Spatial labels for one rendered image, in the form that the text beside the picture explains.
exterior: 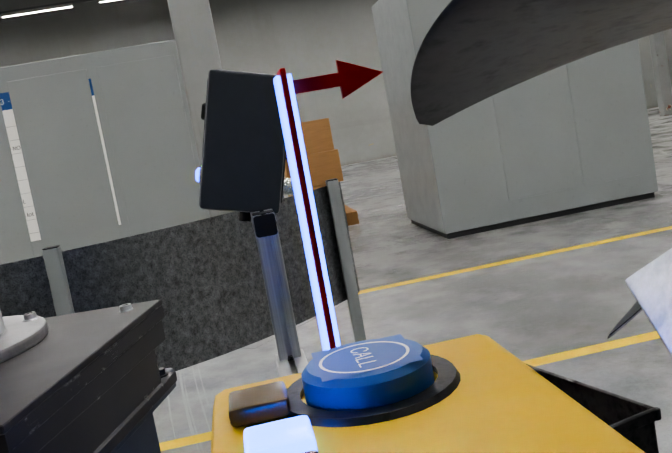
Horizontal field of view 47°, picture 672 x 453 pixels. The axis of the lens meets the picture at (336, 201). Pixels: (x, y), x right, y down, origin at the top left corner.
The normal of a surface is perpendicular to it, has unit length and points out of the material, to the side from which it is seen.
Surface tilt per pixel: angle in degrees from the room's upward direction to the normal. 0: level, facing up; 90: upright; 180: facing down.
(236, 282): 90
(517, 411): 0
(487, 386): 0
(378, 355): 0
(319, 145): 90
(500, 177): 90
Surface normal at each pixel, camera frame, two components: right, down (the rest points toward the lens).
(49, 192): 0.14, 0.07
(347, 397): -0.29, 0.15
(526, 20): 0.13, 0.98
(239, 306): 0.65, -0.04
